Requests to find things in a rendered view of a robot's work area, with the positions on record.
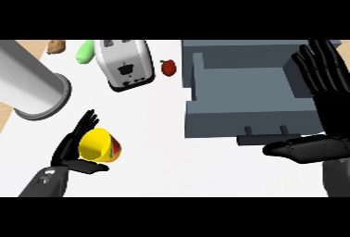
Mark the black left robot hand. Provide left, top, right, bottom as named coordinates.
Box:
left=49, top=108, right=111, bottom=175

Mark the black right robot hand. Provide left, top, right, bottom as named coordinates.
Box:
left=262, top=39, right=350, bottom=165

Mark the grey open drawer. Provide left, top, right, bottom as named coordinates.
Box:
left=183, top=52, right=325, bottom=139

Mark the large grey cylinder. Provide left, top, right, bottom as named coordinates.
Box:
left=0, top=39, right=74, bottom=121

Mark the grey cabinet body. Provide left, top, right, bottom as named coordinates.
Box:
left=180, top=39, right=343, bottom=89

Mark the silver toaster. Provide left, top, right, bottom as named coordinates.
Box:
left=93, top=39, right=157, bottom=94

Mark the green cucumber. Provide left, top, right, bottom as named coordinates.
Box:
left=76, top=40, right=96, bottom=65

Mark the dark drawer handle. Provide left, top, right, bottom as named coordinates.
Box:
left=235, top=125, right=303, bottom=146

